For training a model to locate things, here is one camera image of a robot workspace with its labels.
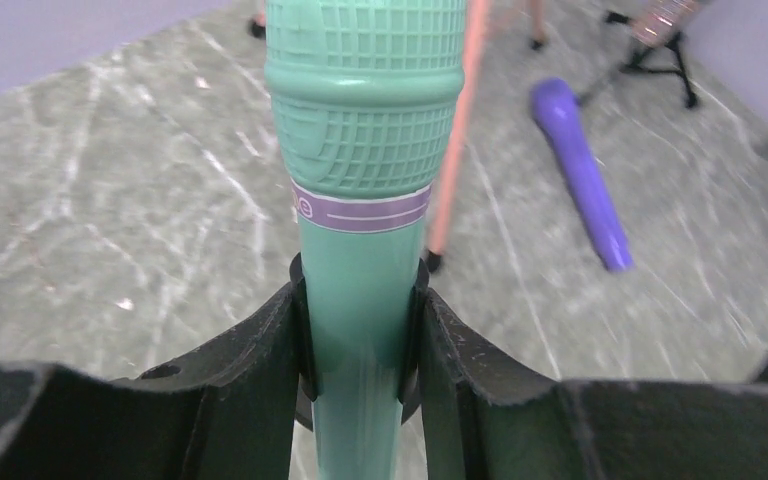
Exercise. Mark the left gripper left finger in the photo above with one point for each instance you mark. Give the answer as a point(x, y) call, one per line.
point(224, 410)

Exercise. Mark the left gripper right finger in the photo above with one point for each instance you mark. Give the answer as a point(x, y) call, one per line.
point(487, 416)

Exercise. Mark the purple toy microphone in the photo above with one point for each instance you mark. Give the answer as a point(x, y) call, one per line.
point(556, 112)

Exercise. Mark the mint green toy microphone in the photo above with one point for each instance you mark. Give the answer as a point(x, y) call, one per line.
point(363, 97)

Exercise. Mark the black tripod shock-mount stand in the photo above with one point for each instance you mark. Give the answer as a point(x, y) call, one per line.
point(635, 62)

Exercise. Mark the glittery rhinestone microphone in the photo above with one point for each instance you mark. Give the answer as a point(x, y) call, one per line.
point(661, 19)

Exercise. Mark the black round-base mic stand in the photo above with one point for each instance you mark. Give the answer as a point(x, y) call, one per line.
point(357, 343)

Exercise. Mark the pink music stand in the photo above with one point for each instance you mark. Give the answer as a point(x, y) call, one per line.
point(476, 35)

